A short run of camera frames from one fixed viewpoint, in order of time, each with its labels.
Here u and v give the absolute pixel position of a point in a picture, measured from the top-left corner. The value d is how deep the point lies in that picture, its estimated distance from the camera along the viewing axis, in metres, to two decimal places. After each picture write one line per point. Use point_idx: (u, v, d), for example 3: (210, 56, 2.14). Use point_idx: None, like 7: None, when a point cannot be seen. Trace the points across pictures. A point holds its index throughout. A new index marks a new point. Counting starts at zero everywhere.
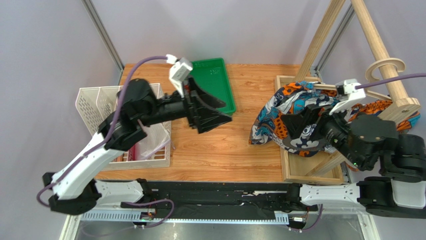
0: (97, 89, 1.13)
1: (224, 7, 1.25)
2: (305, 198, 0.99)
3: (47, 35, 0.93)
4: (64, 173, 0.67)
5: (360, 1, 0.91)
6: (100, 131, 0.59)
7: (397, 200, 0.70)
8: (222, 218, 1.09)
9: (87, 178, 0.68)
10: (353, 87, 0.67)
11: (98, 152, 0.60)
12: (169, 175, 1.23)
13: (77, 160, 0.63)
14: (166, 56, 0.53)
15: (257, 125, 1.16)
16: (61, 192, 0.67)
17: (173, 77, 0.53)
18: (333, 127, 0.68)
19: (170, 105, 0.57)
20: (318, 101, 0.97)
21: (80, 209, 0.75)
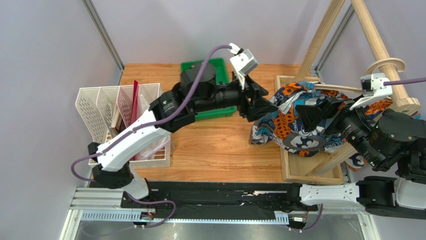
0: (97, 89, 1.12)
1: (225, 7, 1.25)
2: (305, 198, 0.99)
3: (47, 35, 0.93)
4: (109, 145, 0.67)
5: (360, 1, 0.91)
6: (151, 109, 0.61)
7: (401, 201, 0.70)
8: (222, 218, 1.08)
9: (131, 153, 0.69)
10: (381, 83, 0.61)
11: (148, 129, 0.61)
12: (169, 174, 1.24)
13: (125, 134, 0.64)
14: (230, 45, 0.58)
15: (257, 125, 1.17)
16: (103, 164, 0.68)
17: (240, 69, 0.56)
18: (351, 123, 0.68)
19: (227, 93, 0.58)
20: (318, 101, 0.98)
21: (116, 184, 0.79)
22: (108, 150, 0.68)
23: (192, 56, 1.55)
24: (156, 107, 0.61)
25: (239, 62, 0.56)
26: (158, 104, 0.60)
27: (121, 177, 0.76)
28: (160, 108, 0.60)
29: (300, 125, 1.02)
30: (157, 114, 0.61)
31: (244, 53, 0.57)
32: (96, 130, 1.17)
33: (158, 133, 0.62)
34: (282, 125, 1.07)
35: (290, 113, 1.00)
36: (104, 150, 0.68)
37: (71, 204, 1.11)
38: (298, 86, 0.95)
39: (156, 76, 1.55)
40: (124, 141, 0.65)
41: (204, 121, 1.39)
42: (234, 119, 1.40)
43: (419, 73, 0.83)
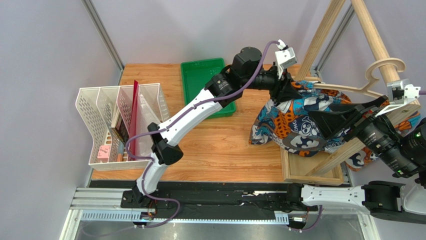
0: (97, 89, 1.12)
1: (225, 7, 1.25)
2: (307, 199, 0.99)
3: (47, 35, 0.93)
4: (172, 121, 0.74)
5: (360, 1, 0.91)
6: (207, 88, 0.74)
7: (407, 206, 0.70)
8: (223, 218, 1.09)
9: (190, 128, 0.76)
10: (417, 93, 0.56)
11: (208, 103, 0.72)
12: (169, 174, 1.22)
13: (187, 110, 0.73)
14: (279, 40, 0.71)
15: (257, 125, 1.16)
16: (169, 139, 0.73)
17: (280, 63, 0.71)
18: (377, 131, 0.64)
19: (265, 77, 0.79)
20: (318, 100, 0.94)
21: (173, 161, 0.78)
22: (171, 126, 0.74)
23: (192, 57, 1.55)
24: (211, 86, 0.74)
25: (282, 57, 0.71)
26: (213, 84, 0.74)
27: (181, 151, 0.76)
28: (215, 87, 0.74)
29: (300, 125, 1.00)
30: (212, 92, 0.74)
31: (287, 50, 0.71)
32: (96, 130, 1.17)
33: (214, 108, 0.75)
34: (282, 125, 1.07)
35: (290, 113, 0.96)
36: (167, 126, 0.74)
37: (71, 204, 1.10)
38: (298, 86, 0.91)
39: (155, 76, 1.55)
40: (186, 116, 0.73)
41: (204, 121, 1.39)
42: (234, 119, 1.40)
43: (419, 74, 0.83)
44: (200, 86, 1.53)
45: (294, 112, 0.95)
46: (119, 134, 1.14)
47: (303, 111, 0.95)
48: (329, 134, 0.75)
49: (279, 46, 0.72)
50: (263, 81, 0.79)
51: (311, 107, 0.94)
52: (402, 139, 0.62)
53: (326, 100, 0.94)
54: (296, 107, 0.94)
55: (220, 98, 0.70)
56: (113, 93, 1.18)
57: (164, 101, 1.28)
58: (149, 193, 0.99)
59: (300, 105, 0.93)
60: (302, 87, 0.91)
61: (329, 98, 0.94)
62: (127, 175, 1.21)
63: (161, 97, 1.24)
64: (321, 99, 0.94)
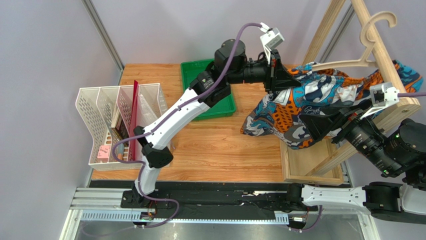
0: (97, 89, 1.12)
1: (225, 7, 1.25)
2: (307, 199, 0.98)
3: (47, 35, 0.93)
4: (157, 124, 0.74)
5: (360, 1, 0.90)
6: (192, 87, 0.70)
7: (406, 206, 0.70)
8: (223, 218, 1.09)
9: (176, 130, 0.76)
10: (396, 95, 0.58)
11: (192, 105, 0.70)
12: (169, 174, 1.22)
13: (172, 113, 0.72)
14: (261, 24, 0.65)
15: (254, 118, 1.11)
16: (154, 141, 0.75)
17: (266, 44, 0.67)
18: (362, 133, 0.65)
19: (254, 69, 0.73)
20: (319, 84, 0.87)
21: (161, 163, 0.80)
22: (156, 129, 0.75)
23: (192, 56, 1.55)
24: (196, 85, 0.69)
25: (267, 38, 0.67)
26: (197, 83, 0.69)
27: (168, 153, 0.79)
28: (199, 86, 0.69)
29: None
30: (197, 91, 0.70)
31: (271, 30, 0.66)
32: (96, 130, 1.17)
33: (200, 109, 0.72)
34: (281, 118, 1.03)
35: (290, 104, 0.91)
36: (153, 129, 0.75)
37: (71, 204, 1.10)
38: (295, 71, 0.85)
39: (155, 76, 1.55)
40: (171, 119, 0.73)
41: (204, 121, 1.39)
42: (233, 119, 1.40)
43: (419, 74, 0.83)
44: None
45: (295, 102, 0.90)
46: (119, 134, 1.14)
47: (304, 102, 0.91)
48: (318, 136, 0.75)
49: (262, 29, 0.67)
50: (252, 74, 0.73)
51: (314, 94, 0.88)
52: (386, 139, 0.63)
53: (328, 81, 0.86)
54: (296, 96, 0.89)
55: (202, 95, 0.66)
56: (113, 93, 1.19)
57: (164, 101, 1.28)
58: (149, 193, 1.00)
59: (300, 95, 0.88)
60: (299, 72, 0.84)
61: (331, 80, 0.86)
62: (128, 175, 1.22)
63: (161, 97, 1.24)
64: (323, 82, 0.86)
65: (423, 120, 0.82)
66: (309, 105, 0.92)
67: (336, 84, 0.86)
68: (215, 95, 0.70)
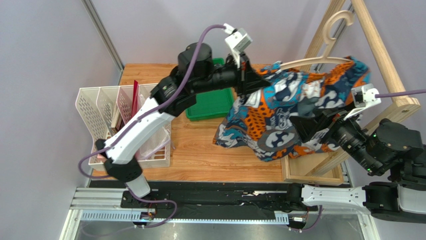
0: (97, 89, 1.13)
1: (224, 7, 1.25)
2: (307, 199, 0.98)
3: (47, 35, 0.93)
4: (117, 138, 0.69)
5: (360, 2, 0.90)
6: (153, 96, 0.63)
7: (404, 205, 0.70)
8: (222, 218, 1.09)
9: (139, 143, 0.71)
10: (373, 96, 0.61)
11: (153, 116, 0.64)
12: (169, 175, 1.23)
13: (130, 125, 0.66)
14: (225, 25, 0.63)
15: (226, 126, 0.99)
16: (115, 156, 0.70)
17: (234, 47, 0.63)
18: (347, 133, 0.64)
19: (223, 74, 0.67)
20: (288, 82, 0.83)
21: (128, 177, 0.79)
22: (116, 143, 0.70)
23: None
24: (157, 93, 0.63)
25: (233, 40, 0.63)
26: (158, 90, 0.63)
27: (133, 167, 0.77)
28: (160, 94, 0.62)
29: (276, 120, 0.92)
30: (158, 100, 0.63)
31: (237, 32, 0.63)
32: (96, 130, 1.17)
33: (162, 119, 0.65)
34: (254, 124, 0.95)
35: (263, 106, 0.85)
36: (112, 144, 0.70)
37: (71, 204, 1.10)
38: (264, 71, 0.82)
39: (155, 76, 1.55)
40: (130, 132, 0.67)
41: (204, 121, 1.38)
42: None
43: (419, 74, 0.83)
44: None
45: (267, 103, 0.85)
46: None
47: (276, 103, 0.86)
48: (304, 137, 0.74)
49: (227, 32, 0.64)
50: (222, 79, 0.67)
51: (283, 93, 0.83)
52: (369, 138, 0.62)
53: (295, 78, 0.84)
54: (267, 96, 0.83)
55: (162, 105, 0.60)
56: (113, 94, 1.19)
57: None
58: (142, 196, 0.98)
59: (272, 94, 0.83)
60: (268, 72, 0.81)
61: (298, 77, 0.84)
62: None
63: None
64: (291, 79, 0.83)
65: (422, 120, 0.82)
66: (280, 107, 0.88)
67: (302, 81, 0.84)
68: (177, 103, 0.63)
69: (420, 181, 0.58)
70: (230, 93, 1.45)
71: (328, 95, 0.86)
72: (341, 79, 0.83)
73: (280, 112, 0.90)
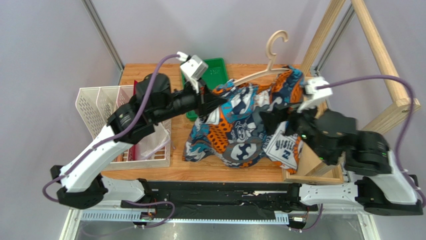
0: (97, 89, 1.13)
1: (224, 7, 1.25)
2: (304, 198, 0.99)
3: (47, 35, 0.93)
4: (72, 166, 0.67)
5: (360, 1, 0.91)
6: (109, 124, 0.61)
7: (390, 197, 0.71)
8: (222, 218, 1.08)
9: (95, 172, 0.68)
10: (314, 88, 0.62)
11: (107, 145, 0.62)
12: (169, 174, 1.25)
13: (86, 153, 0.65)
14: (178, 53, 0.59)
15: (191, 142, 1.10)
16: (69, 186, 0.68)
17: (191, 74, 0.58)
18: (302, 124, 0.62)
19: (182, 100, 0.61)
20: (241, 96, 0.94)
21: (87, 203, 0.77)
22: (71, 171, 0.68)
23: None
24: (113, 121, 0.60)
25: (189, 67, 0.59)
26: (115, 118, 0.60)
27: (92, 195, 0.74)
28: (117, 123, 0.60)
29: (236, 133, 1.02)
30: (115, 129, 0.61)
31: (193, 59, 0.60)
32: (96, 130, 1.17)
33: (118, 148, 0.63)
34: (217, 138, 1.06)
35: (223, 121, 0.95)
36: (67, 172, 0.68)
37: None
38: (220, 90, 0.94)
39: None
40: (85, 160, 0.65)
41: None
42: None
43: (418, 74, 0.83)
44: None
45: (226, 118, 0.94)
46: None
47: (234, 117, 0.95)
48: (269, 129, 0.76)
49: (181, 59, 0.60)
50: (182, 105, 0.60)
51: (240, 107, 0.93)
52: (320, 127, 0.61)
53: (248, 92, 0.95)
54: (225, 112, 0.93)
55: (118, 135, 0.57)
56: (114, 94, 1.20)
57: None
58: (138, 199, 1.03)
59: (229, 110, 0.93)
60: (224, 90, 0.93)
61: (250, 89, 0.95)
62: (128, 175, 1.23)
63: None
64: (244, 94, 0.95)
65: (422, 120, 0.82)
66: (238, 120, 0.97)
67: (254, 92, 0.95)
68: (133, 132, 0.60)
69: (365, 168, 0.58)
70: None
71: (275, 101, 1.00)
72: (283, 87, 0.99)
73: (239, 124, 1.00)
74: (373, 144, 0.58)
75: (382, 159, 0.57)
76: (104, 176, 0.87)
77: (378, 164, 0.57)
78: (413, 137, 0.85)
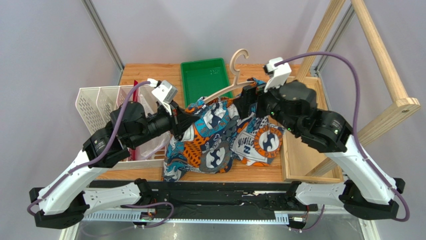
0: (97, 89, 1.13)
1: (224, 7, 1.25)
2: (299, 194, 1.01)
3: (47, 35, 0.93)
4: (48, 191, 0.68)
5: (360, 1, 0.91)
6: (85, 149, 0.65)
7: (364, 195, 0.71)
8: (222, 218, 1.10)
9: (72, 195, 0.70)
10: (274, 66, 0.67)
11: (83, 169, 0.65)
12: None
13: (62, 178, 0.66)
14: (148, 81, 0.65)
15: (168, 162, 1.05)
16: (46, 208, 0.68)
17: (163, 99, 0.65)
18: (270, 102, 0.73)
19: (156, 122, 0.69)
20: (213, 112, 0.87)
21: (67, 223, 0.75)
22: (48, 195, 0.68)
23: (192, 56, 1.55)
24: (89, 146, 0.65)
25: (160, 93, 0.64)
26: (91, 143, 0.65)
27: (71, 215, 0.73)
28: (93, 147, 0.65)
29: (210, 143, 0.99)
30: (90, 154, 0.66)
31: (162, 84, 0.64)
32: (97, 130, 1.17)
33: (94, 173, 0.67)
34: (192, 152, 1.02)
35: (197, 137, 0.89)
36: (44, 196, 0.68)
37: None
38: (191, 109, 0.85)
39: (155, 76, 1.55)
40: (62, 184, 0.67)
41: None
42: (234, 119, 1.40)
43: (418, 73, 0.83)
44: (199, 86, 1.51)
45: (201, 134, 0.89)
46: None
47: (211, 131, 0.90)
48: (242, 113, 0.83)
49: (152, 86, 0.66)
50: (157, 128, 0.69)
51: (212, 121, 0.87)
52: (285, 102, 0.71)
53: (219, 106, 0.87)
54: (199, 128, 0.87)
55: (92, 161, 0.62)
56: (114, 94, 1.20)
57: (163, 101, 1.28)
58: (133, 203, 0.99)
59: (203, 126, 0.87)
60: (195, 108, 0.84)
61: (219, 104, 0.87)
62: (128, 175, 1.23)
63: None
64: (215, 109, 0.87)
65: (423, 120, 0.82)
66: (216, 132, 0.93)
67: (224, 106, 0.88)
68: (108, 157, 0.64)
69: (314, 138, 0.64)
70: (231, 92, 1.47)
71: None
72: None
73: (215, 136, 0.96)
74: (330, 119, 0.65)
75: (335, 136, 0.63)
76: (86, 191, 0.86)
77: (330, 140, 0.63)
78: (413, 137, 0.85)
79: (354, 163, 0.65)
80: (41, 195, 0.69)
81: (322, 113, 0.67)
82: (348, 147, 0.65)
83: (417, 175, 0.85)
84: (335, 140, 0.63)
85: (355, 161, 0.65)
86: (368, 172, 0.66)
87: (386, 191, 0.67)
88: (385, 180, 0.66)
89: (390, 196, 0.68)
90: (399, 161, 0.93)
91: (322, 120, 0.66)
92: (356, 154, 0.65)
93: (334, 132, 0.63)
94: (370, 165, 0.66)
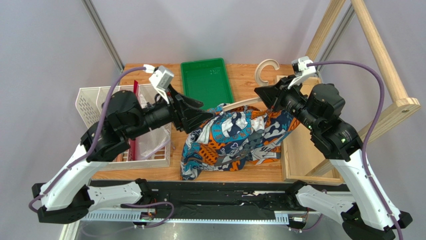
0: (97, 89, 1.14)
1: (224, 7, 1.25)
2: (300, 194, 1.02)
3: (47, 35, 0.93)
4: (48, 185, 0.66)
5: (360, 1, 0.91)
6: (82, 143, 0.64)
7: (362, 216, 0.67)
8: (222, 218, 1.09)
9: (74, 189, 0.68)
10: (305, 65, 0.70)
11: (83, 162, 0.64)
12: (169, 175, 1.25)
13: (61, 173, 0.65)
14: (144, 66, 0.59)
15: (184, 161, 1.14)
16: (48, 203, 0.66)
17: (157, 85, 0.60)
18: (292, 99, 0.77)
19: (155, 114, 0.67)
20: (233, 120, 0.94)
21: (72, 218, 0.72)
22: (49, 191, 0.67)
23: (192, 56, 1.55)
24: (86, 140, 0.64)
25: (155, 78, 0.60)
26: (87, 137, 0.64)
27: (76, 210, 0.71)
28: (90, 140, 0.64)
29: (227, 149, 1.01)
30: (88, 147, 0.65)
31: (159, 70, 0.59)
32: None
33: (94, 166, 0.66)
34: (208, 153, 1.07)
35: (212, 141, 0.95)
36: (45, 191, 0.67)
37: None
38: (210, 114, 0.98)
39: None
40: (63, 178, 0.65)
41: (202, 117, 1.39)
42: None
43: (418, 73, 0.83)
44: (199, 87, 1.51)
45: (216, 139, 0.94)
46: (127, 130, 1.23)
47: (228, 138, 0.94)
48: (269, 104, 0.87)
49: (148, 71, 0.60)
50: (155, 119, 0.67)
51: (232, 129, 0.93)
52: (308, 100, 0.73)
53: (240, 116, 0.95)
54: (215, 135, 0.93)
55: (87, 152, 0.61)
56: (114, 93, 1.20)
57: None
58: (133, 203, 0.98)
59: (219, 133, 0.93)
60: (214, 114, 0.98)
61: (242, 114, 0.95)
62: (128, 175, 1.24)
63: None
64: (236, 118, 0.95)
65: (423, 120, 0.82)
66: (234, 141, 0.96)
67: (247, 117, 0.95)
68: (106, 150, 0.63)
69: (323, 140, 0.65)
70: (231, 92, 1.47)
71: (273, 125, 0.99)
72: (282, 114, 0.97)
73: (234, 145, 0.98)
74: (348, 133, 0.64)
75: (340, 144, 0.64)
76: (91, 187, 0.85)
77: (334, 146, 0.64)
78: (414, 137, 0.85)
79: (355, 175, 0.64)
80: (42, 191, 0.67)
81: (340, 122, 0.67)
82: (352, 158, 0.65)
83: (417, 175, 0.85)
84: (340, 147, 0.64)
85: (356, 174, 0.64)
86: (368, 190, 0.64)
87: (384, 215, 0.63)
88: (386, 204, 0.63)
89: (388, 223, 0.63)
90: (400, 161, 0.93)
91: (337, 128, 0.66)
92: (360, 169, 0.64)
93: (341, 140, 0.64)
94: (372, 183, 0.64)
